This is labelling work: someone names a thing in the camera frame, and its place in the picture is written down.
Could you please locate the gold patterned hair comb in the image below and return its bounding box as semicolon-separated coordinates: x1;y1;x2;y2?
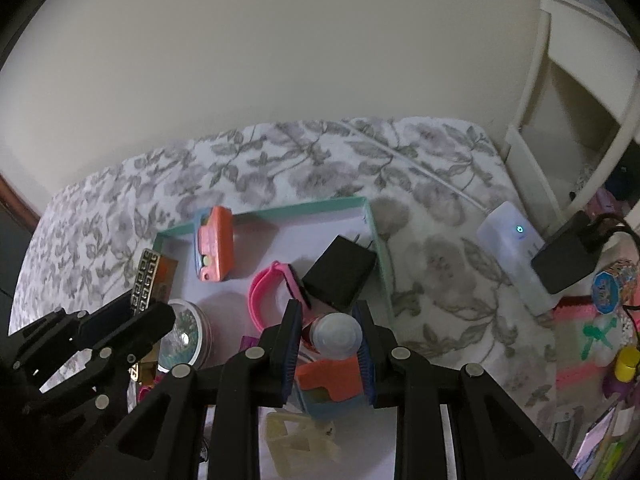
130;249;160;386

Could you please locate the orange blue toy case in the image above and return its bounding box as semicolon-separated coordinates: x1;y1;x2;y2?
295;356;366;420
194;206;234;283

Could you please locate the pink wrist band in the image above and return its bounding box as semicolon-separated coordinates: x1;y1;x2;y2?
247;261;311;333

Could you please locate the black power adapter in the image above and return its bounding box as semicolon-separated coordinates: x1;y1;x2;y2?
302;235;378;312

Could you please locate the magenta rectangular packet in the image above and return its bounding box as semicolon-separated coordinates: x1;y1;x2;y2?
239;336;259;352

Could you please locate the round glitter snow globe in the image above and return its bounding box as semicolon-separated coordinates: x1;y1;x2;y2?
157;298;214;374

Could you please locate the pink crochet mat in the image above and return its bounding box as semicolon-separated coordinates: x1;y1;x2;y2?
552;296;638;399

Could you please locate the white power bank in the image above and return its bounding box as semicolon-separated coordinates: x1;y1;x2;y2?
476;202;560;315

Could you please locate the round blue cartoon sticker tin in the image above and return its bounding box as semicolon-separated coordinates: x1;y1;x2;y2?
591;270;622;315

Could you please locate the black charger brick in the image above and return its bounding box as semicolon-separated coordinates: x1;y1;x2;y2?
532;210;610;295

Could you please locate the teal cardboard box tray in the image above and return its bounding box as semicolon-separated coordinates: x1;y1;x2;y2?
153;198;396;479

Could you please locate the floral grey white blanket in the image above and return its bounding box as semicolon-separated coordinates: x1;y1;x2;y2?
9;117;556;431

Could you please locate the white wooden shelf unit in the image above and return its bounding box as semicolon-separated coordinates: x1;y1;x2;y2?
502;0;639;231

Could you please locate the cream plastic toy frame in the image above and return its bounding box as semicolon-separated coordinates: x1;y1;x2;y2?
264;411;342;478

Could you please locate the black cable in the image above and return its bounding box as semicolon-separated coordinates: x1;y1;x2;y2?
589;211;640;340

